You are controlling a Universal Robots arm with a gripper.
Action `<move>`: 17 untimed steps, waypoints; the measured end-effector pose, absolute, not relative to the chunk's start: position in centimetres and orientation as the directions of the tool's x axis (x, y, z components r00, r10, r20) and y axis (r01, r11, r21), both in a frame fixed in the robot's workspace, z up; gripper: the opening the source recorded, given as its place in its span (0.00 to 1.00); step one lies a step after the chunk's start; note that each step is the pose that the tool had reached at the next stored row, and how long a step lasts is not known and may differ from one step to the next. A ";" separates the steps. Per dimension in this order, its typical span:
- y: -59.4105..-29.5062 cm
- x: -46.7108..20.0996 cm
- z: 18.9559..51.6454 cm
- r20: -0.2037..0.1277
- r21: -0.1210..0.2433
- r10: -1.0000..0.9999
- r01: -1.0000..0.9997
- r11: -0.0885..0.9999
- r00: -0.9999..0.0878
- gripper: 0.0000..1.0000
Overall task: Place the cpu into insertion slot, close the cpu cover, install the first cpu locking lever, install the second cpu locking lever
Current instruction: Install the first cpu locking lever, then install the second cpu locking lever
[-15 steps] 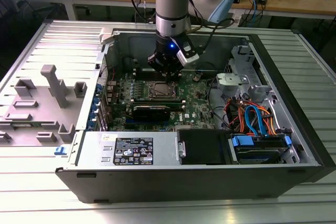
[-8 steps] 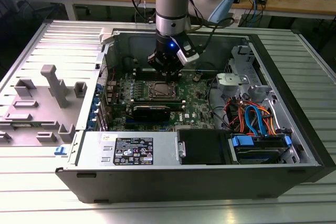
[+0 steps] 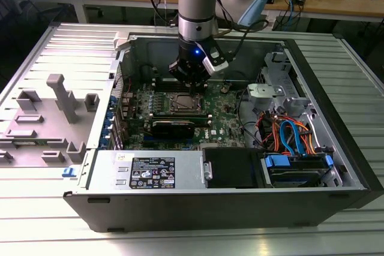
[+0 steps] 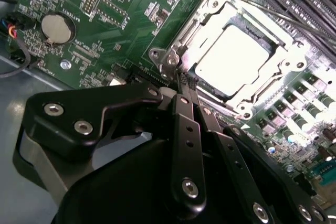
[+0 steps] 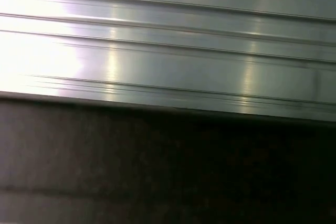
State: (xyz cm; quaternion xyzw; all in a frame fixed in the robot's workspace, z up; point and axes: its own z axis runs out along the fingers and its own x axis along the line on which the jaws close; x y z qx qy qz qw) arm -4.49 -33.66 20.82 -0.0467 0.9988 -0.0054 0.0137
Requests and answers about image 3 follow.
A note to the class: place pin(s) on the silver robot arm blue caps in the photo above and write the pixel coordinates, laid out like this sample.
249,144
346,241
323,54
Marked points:
195,7

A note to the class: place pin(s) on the silver power supply unit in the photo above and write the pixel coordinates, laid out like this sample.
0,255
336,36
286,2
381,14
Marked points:
186,172

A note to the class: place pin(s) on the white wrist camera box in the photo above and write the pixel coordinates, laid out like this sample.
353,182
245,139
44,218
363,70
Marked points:
216,61

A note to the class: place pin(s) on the green motherboard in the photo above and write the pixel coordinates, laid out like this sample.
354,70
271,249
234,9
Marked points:
222,118

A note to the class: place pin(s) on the small black box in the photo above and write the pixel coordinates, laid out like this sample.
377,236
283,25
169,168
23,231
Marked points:
299,0

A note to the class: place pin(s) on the grey corner block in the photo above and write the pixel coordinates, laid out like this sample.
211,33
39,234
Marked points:
121,40

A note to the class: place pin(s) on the dark office chair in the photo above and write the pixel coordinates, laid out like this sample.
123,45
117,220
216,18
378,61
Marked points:
18,28

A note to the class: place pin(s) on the grey parts rack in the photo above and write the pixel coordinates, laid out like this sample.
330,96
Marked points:
45,124

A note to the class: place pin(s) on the silver drive cage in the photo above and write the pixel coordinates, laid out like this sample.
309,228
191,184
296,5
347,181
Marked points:
279,67

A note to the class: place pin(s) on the black plastic shroud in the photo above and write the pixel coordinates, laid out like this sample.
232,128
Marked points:
231,167

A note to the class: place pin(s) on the black graphics card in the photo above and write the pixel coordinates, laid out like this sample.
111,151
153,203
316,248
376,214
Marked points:
172,130

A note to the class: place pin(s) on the silver metal bracket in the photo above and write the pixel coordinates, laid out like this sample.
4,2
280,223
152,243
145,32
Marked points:
261,91

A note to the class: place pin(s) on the hard disk in blue carrier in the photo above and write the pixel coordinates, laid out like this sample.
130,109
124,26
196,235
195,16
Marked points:
295,176

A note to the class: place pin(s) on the CPU socket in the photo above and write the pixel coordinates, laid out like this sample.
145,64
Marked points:
172,111

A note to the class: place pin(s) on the blue slot latch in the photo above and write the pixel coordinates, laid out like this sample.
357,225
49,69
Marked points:
104,142
110,115
112,100
106,129

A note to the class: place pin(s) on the black PC case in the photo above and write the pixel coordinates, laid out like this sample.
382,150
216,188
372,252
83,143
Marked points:
210,211

